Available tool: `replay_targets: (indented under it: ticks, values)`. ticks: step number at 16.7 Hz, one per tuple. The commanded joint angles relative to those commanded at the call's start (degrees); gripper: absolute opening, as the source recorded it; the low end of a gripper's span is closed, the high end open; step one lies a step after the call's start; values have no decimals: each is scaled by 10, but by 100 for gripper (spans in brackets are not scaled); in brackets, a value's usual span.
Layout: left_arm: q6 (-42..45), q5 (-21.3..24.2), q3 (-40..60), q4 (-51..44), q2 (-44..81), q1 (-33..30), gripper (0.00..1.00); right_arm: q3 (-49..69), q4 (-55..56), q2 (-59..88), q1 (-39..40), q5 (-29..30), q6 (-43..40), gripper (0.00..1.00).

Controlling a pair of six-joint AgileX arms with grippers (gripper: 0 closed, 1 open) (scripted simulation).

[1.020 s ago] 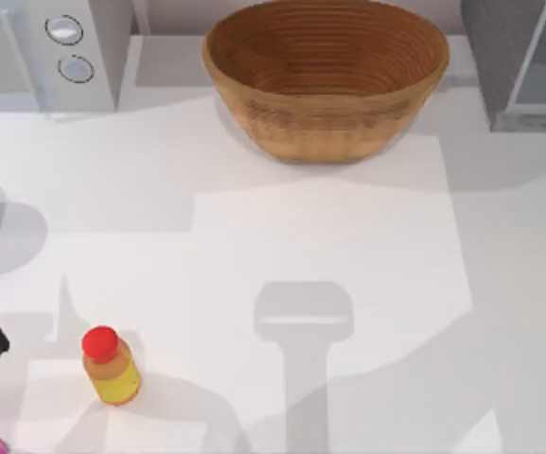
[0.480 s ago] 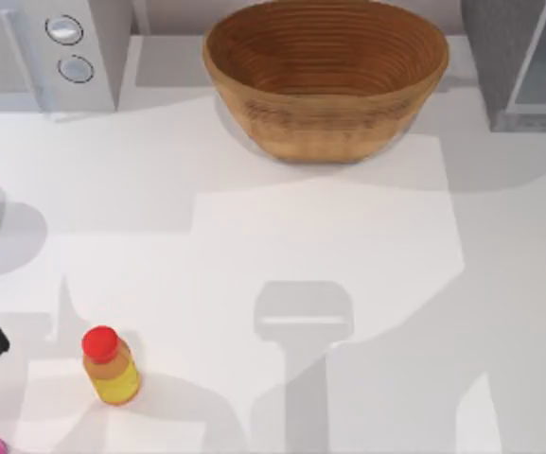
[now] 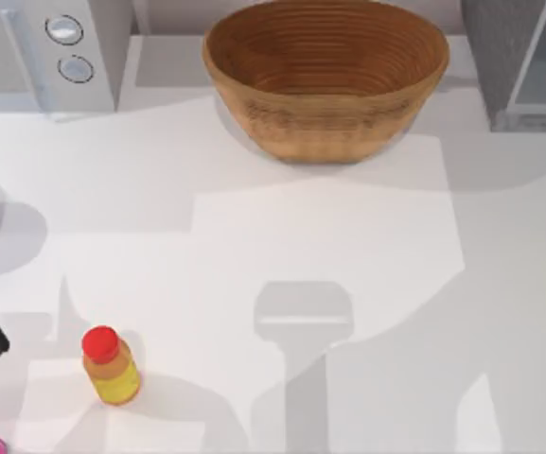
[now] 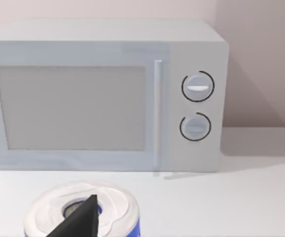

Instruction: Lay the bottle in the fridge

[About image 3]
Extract brown wicker basket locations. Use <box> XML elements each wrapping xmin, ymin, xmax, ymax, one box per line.
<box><xmin>202</xmin><ymin>0</ymin><xmax>451</xmax><ymax>166</ymax></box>

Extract yellow bottle with red cap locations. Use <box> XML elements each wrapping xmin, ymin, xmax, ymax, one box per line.
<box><xmin>80</xmin><ymin>324</ymin><xmax>142</xmax><ymax>407</ymax></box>

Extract round microwave knob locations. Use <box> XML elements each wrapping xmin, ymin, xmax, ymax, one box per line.
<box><xmin>44</xmin><ymin>13</ymin><xmax>85</xmax><ymax>46</ymax></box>
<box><xmin>57</xmin><ymin>53</ymin><xmax>96</xmax><ymax>84</ymax></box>

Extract grey cabinet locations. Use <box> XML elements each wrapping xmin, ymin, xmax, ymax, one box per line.
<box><xmin>460</xmin><ymin>0</ymin><xmax>546</xmax><ymax>133</ymax></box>

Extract pale microwave oven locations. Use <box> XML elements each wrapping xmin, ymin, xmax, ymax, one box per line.
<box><xmin>0</xmin><ymin>0</ymin><xmax>135</xmax><ymax>123</ymax></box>

